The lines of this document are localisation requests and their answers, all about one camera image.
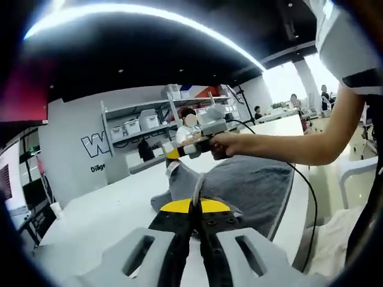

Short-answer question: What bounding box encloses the grey towel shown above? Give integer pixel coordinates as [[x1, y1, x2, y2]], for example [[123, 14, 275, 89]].
[[150, 155, 296, 243]]

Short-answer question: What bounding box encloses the person's right hand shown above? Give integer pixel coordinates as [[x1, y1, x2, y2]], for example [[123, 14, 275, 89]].
[[209, 132, 242, 161]]

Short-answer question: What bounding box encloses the black hanging jacket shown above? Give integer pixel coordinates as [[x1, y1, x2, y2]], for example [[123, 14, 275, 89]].
[[137, 139, 154, 163]]

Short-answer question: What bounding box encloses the black tripod stand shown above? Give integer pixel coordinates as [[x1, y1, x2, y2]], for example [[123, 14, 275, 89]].
[[233, 86, 257, 127]]

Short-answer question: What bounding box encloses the grey metal shelf rack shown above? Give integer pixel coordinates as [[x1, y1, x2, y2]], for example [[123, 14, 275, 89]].
[[100, 85, 240, 157]]

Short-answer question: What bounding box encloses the ceiling light strip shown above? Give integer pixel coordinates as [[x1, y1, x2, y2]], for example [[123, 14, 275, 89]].
[[23, 4, 268, 71]]

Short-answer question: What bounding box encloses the white crumpled cloth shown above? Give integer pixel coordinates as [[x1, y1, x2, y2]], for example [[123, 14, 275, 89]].
[[316, 208, 360, 276]]

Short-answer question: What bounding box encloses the white paper cup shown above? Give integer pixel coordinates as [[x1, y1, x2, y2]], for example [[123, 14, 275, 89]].
[[49, 202, 65, 220]]

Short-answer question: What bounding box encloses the black side desk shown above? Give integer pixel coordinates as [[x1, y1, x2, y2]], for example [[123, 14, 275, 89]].
[[17, 205, 58, 248]]

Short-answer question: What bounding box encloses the black monitor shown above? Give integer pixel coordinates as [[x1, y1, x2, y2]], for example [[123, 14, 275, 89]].
[[22, 179, 49, 207]]

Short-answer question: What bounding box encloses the white chair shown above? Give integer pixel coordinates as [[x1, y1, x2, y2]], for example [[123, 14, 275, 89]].
[[338, 156, 379, 210]]

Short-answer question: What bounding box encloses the person's black shirt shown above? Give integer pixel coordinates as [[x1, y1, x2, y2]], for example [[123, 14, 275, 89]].
[[344, 91, 383, 270]]

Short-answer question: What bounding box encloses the black cable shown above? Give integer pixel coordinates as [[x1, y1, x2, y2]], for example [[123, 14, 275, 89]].
[[226, 118, 318, 273]]

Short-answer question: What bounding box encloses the large red wall screen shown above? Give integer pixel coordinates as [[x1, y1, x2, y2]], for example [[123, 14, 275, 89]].
[[0, 56, 50, 123]]

